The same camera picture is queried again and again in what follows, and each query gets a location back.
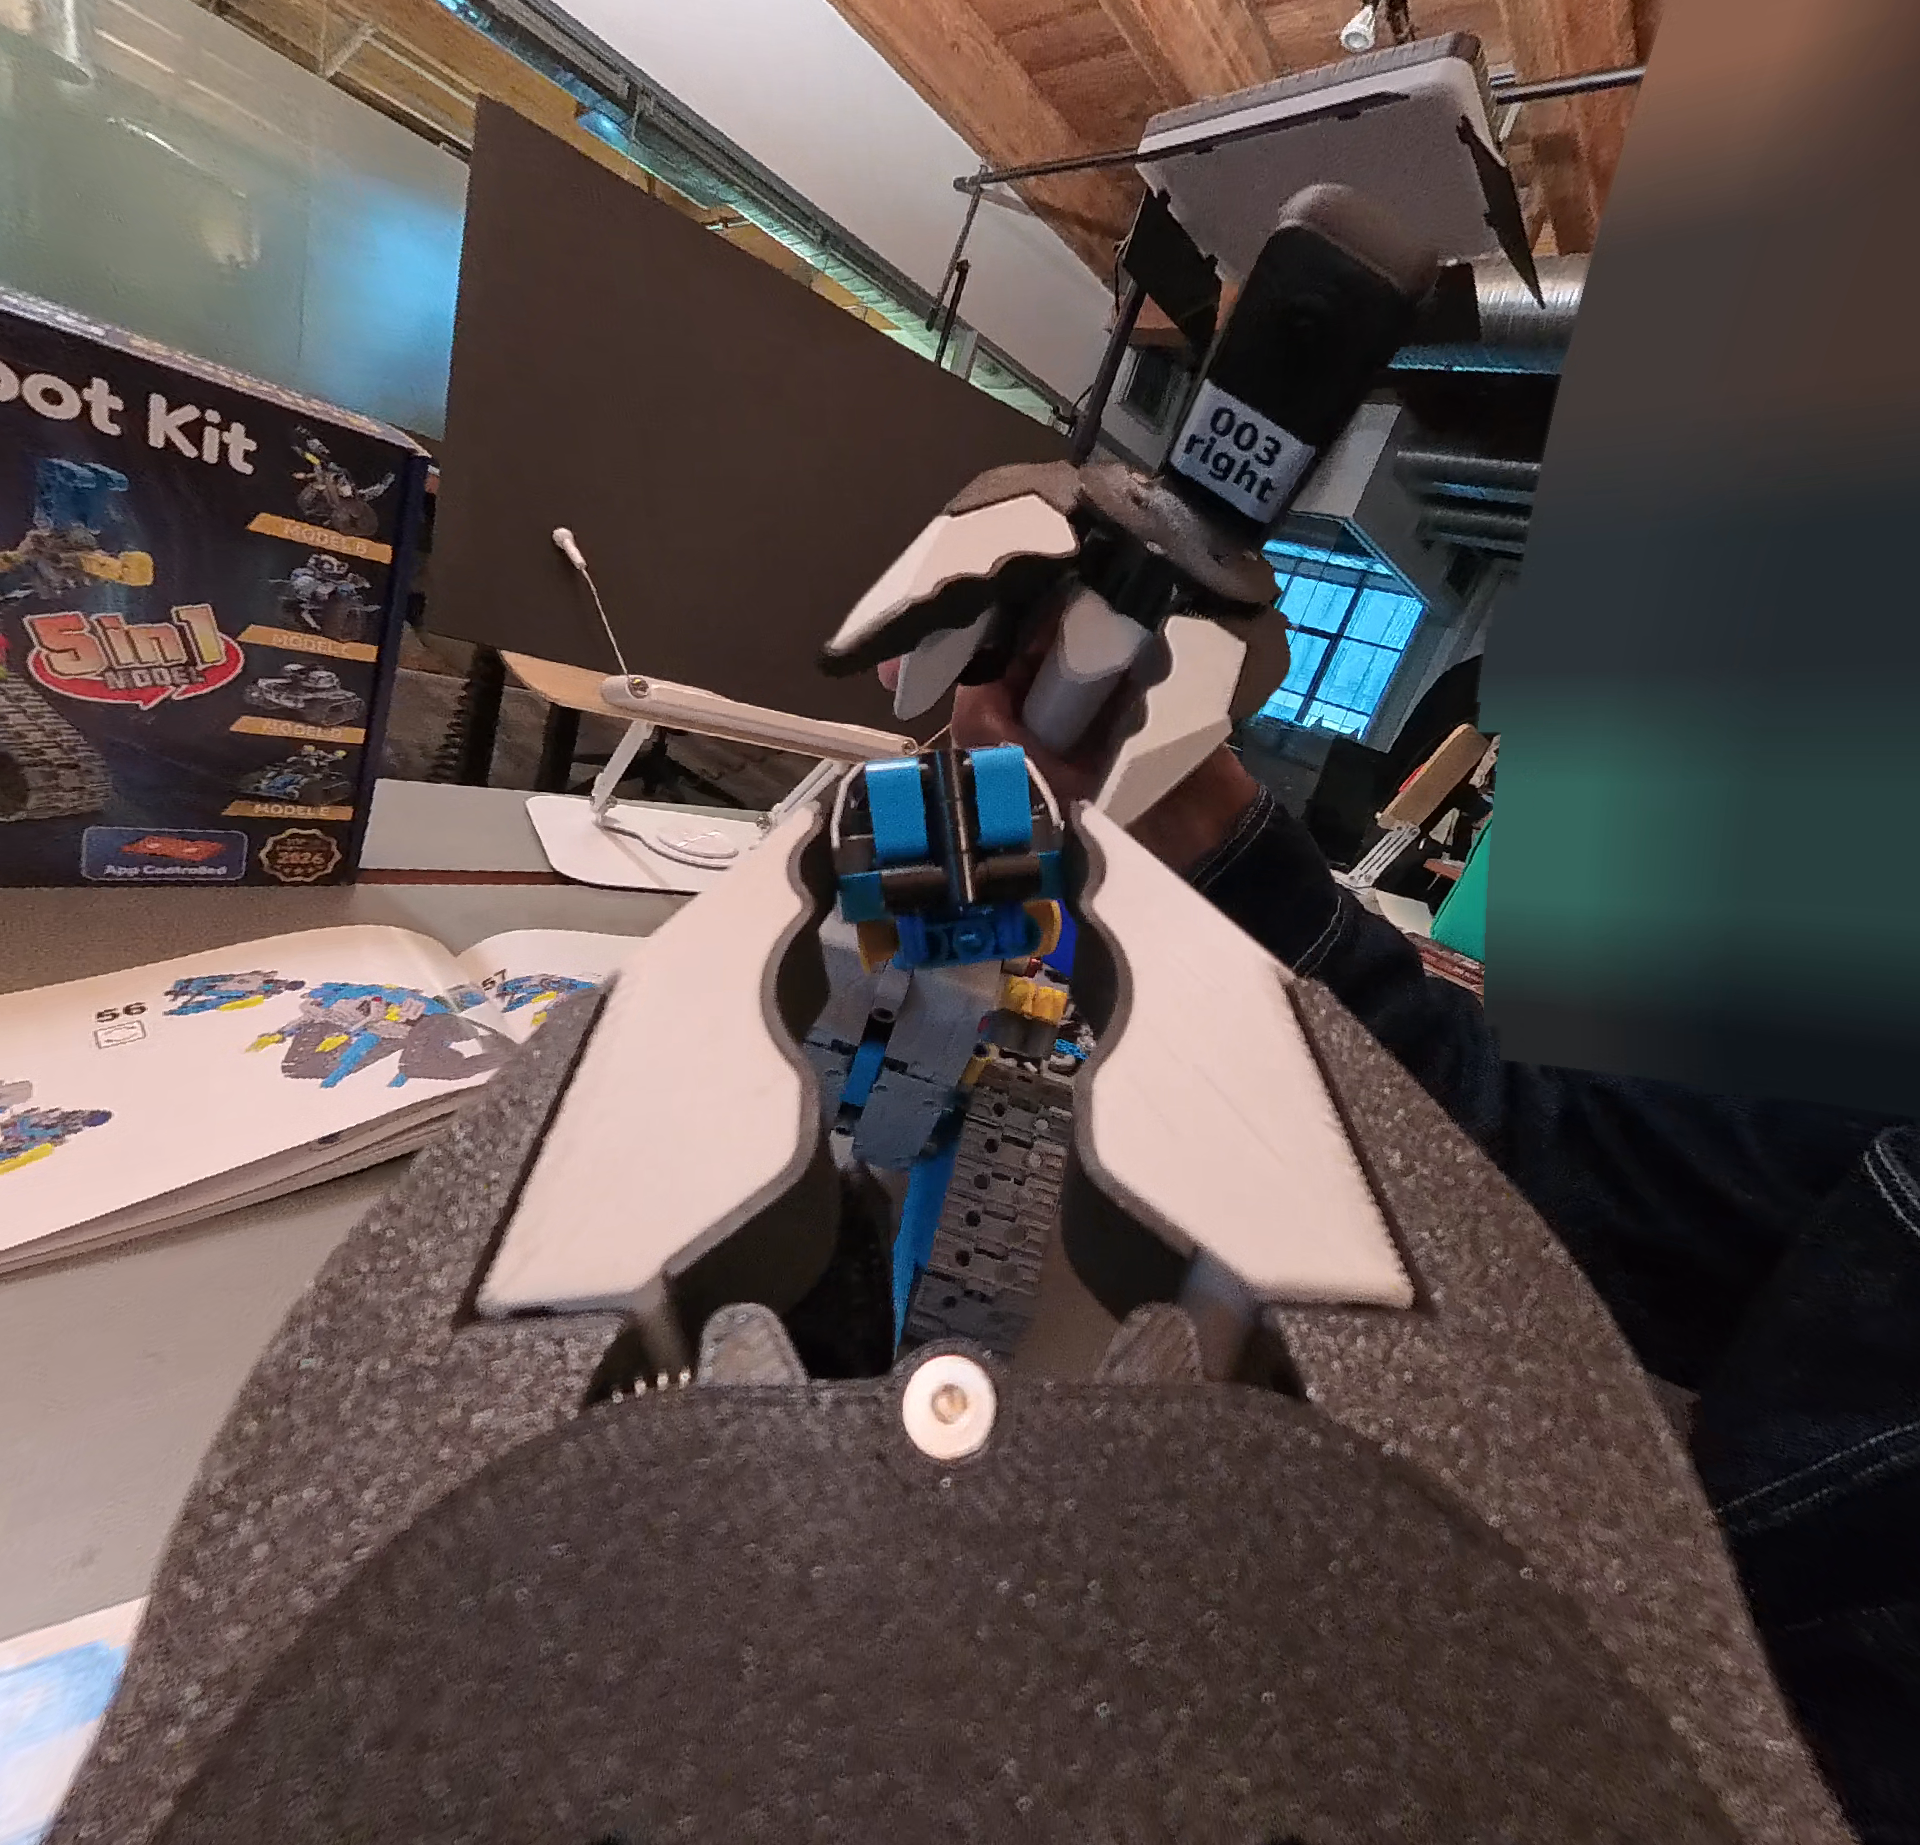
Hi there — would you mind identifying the large black board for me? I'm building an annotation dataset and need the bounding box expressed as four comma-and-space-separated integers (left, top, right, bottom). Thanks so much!
424, 94, 1124, 826

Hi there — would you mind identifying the person's dark denim jacket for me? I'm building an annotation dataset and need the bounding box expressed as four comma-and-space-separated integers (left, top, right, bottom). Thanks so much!
1649, 1095, 1920, 1845

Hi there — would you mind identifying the white instruction booklet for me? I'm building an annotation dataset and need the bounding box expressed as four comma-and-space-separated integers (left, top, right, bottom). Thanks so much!
0, 922, 638, 1279

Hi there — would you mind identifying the white stand with wire rods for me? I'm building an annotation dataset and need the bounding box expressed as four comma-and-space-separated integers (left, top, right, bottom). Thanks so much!
525, 524, 924, 894

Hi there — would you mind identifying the blue sticker sheet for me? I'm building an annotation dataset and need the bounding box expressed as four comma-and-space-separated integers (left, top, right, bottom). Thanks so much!
0, 1595, 152, 1845

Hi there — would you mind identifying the paned window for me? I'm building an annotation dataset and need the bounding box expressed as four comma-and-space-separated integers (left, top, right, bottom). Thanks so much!
1258, 515, 1428, 744

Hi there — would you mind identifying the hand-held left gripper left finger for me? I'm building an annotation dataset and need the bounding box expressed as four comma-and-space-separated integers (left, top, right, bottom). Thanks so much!
471, 810, 841, 1379

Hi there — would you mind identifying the wooden table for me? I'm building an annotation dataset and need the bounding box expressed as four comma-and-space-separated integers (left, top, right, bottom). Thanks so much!
494, 648, 638, 794

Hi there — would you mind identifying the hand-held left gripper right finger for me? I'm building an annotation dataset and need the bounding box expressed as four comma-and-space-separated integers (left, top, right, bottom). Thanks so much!
1063, 800, 1419, 1379

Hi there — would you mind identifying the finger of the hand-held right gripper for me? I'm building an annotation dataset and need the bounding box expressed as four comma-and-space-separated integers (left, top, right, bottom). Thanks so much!
819, 503, 1084, 676
1092, 601, 1294, 828

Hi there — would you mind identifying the dark blue robot kit box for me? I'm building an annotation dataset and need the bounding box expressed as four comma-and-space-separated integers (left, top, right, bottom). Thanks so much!
0, 289, 439, 889

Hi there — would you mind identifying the black light stand pole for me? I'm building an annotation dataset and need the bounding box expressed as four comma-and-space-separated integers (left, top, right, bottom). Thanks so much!
1066, 284, 1141, 467

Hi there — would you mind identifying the person's right hand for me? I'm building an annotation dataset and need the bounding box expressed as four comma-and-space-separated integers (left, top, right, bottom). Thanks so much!
876, 653, 1278, 869

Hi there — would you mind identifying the grey desk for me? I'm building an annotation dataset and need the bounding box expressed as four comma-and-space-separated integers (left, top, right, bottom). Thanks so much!
0, 779, 1502, 1651

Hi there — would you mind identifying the person's right forearm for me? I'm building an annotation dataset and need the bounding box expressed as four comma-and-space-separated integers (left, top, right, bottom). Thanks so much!
1190, 779, 1920, 1427

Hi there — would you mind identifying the blue grey building-block toy robot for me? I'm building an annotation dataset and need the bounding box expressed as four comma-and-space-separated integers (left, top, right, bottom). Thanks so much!
794, 740, 1098, 1359

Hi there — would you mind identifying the black boom rod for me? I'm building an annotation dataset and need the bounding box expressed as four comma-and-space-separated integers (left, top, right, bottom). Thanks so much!
955, 64, 1638, 198

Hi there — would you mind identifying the green padded panel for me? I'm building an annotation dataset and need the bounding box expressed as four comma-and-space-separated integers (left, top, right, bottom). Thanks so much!
1427, 810, 1494, 954

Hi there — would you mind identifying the studio light panel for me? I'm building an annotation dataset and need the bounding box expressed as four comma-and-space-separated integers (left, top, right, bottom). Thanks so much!
1115, 30, 1549, 324

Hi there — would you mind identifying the tilted wooden board stand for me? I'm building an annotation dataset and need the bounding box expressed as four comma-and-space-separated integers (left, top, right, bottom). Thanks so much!
1371, 719, 1494, 889

